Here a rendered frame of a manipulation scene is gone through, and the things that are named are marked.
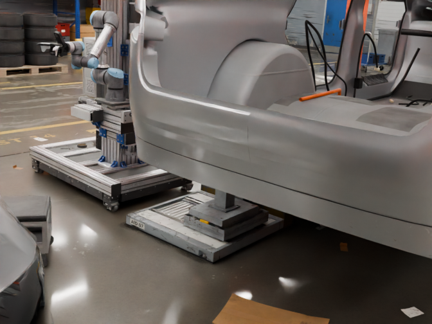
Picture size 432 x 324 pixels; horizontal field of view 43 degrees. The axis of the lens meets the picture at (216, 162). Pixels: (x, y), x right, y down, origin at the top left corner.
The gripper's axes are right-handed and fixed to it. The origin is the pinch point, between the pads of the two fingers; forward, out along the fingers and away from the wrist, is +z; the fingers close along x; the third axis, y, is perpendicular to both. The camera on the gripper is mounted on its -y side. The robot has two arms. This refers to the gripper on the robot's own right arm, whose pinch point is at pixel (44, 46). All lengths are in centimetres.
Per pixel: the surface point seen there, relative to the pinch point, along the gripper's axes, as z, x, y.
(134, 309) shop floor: 61, -139, 105
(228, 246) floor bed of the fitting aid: -23, -148, 97
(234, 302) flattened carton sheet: 26, -180, 98
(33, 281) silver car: 220, -230, -37
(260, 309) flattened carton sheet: 23, -194, 97
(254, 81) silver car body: -16, -147, -13
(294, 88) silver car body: -59, -156, -6
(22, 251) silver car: 218, -225, -39
